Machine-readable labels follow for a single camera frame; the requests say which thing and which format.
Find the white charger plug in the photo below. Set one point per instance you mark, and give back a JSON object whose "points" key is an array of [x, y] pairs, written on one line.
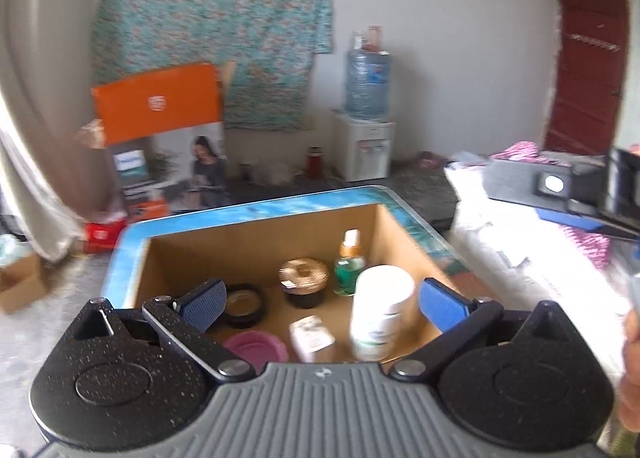
{"points": [[310, 338]]}

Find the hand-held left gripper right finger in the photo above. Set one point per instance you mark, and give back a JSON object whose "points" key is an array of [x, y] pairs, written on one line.
{"points": [[442, 303]]}

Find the large cardboard box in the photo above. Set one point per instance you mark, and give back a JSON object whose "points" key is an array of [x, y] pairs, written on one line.
{"points": [[250, 253]]}

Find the red packet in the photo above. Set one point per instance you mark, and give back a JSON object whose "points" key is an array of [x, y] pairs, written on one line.
{"points": [[102, 235]]}

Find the black jar with gold lid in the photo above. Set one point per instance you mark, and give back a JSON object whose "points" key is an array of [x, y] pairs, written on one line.
{"points": [[302, 275]]}

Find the red bottle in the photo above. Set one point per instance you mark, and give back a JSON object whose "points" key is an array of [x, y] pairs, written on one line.
{"points": [[314, 163]]}

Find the floral teal cloth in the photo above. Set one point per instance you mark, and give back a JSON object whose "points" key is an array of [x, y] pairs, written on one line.
{"points": [[200, 3]]}

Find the black tape roll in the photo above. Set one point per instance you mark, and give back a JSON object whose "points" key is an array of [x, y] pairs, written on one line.
{"points": [[257, 315]]}

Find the beige curtain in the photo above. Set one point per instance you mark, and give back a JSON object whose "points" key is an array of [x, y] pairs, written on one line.
{"points": [[40, 138]]}

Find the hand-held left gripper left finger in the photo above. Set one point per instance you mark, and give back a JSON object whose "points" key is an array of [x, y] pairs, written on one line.
{"points": [[202, 303]]}

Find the red door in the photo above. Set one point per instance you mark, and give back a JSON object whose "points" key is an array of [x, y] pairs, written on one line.
{"points": [[580, 88]]}

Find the small cardboard box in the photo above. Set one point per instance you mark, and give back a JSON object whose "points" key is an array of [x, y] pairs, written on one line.
{"points": [[20, 288]]}

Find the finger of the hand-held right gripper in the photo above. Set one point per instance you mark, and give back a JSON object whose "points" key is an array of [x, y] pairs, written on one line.
{"points": [[575, 222]]}

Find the blue water jug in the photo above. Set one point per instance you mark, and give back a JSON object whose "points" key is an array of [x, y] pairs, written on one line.
{"points": [[367, 83]]}

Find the brown paper bag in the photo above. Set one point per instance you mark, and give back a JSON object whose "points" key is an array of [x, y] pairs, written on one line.
{"points": [[92, 133]]}

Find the white water dispenser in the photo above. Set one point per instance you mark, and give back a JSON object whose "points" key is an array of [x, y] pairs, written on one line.
{"points": [[355, 153]]}

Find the green dropper bottle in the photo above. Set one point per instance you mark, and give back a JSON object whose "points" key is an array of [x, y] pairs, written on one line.
{"points": [[349, 270]]}

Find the person's right forearm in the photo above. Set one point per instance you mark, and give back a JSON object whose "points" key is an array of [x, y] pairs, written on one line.
{"points": [[631, 368]]}

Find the white supplement bottle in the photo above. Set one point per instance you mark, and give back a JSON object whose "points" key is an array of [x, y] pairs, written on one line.
{"points": [[380, 308]]}

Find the white and green plastic bag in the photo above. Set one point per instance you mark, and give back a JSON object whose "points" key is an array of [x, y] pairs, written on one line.
{"points": [[12, 248]]}

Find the orange and grey product box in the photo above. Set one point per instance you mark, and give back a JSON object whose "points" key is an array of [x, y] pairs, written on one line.
{"points": [[160, 103]]}

